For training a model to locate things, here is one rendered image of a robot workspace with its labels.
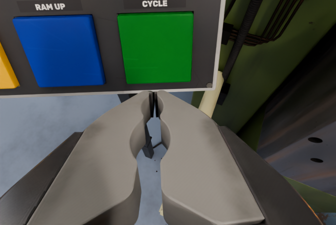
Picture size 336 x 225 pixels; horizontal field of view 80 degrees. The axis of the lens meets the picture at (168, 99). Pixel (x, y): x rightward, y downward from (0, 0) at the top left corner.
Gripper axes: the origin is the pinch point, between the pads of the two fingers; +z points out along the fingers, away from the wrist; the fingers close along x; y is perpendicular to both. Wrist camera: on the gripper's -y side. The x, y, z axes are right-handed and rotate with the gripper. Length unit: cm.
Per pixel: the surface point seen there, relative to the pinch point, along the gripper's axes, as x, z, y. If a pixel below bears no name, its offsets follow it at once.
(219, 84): 18, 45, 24
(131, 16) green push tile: -2.3, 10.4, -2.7
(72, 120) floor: -58, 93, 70
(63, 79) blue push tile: -10.6, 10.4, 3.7
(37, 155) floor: -74, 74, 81
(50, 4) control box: -9.9, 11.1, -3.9
